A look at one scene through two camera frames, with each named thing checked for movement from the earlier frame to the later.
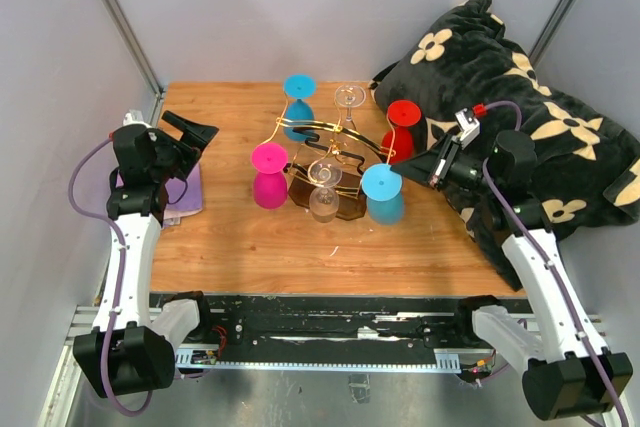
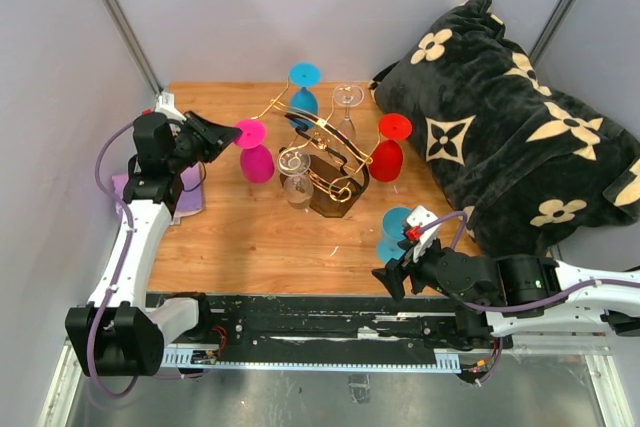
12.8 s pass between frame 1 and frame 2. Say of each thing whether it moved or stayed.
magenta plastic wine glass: moved
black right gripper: moved
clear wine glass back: stayed
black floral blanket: stayed
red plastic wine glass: moved
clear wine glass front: moved
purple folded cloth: stayed
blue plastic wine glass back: moved
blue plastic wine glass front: moved
